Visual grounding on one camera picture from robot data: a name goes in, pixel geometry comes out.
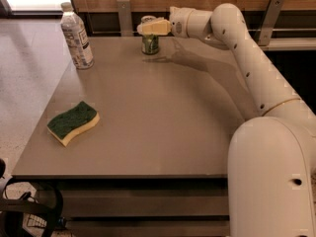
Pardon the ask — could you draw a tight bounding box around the grey drawer cabinet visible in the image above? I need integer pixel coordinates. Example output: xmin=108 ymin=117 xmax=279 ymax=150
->
xmin=34 ymin=177 xmax=231 ymax=237

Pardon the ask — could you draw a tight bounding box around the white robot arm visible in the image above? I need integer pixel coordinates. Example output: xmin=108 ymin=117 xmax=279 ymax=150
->
xmin=137 ymin=3 xmax=316 ymax=237

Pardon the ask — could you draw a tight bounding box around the green soda can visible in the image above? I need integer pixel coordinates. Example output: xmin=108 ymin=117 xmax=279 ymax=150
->
xmin=141 ymin=15 xmax=159 ymax=55

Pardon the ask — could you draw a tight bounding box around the clear plastic water bottle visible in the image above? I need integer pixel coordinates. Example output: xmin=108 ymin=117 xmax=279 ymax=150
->
xmin=60 ymin=2 xmax=94 ymax=69

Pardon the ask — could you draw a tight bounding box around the right metal bracket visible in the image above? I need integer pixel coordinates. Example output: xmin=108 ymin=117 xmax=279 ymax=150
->
xmin=255 ymin=0 xmax=285 ymax=46

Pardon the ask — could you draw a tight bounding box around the black chair base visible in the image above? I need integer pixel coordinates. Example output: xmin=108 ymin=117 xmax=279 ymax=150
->
xmin=0 ymin=159 xmax=63 ymax=237

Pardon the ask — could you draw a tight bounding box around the left metal bracket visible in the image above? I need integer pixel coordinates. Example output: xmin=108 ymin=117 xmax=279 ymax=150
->
xmin=117 ymin=0 xmax=133 ymax=37

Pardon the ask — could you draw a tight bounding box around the green and yellow sponge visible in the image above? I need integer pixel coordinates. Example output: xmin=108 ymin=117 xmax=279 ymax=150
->
xmin=47 ymin=102 xmax=100 ymax=146

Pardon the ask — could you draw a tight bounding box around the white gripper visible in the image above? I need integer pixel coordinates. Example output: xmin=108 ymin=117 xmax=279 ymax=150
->
xmin=137 ymin=6 xmax=194 ymax=39

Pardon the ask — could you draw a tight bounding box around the metal bracket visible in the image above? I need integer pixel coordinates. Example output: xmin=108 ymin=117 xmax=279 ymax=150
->
xmin=255 ymin=0 xmax=285 ymax=46
xmin=117 ymin=0 xmax=133 ymax=37

